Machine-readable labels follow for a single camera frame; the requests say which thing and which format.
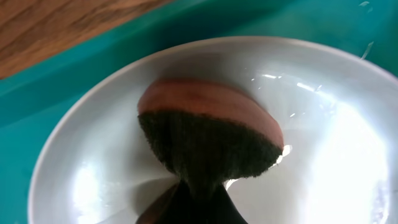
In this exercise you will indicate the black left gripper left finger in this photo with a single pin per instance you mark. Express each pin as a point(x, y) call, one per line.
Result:
point(169, 208)

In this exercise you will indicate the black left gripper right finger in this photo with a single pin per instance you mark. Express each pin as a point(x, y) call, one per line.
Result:
point(220, 209)

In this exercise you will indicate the orange and green sponge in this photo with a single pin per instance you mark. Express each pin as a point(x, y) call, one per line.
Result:
point(207, 133)

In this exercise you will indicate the light blue plate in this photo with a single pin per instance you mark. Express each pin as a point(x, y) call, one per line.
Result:
point(338, 114)

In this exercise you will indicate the teal plastic serving tray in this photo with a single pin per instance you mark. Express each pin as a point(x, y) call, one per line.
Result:
point(34, 100)

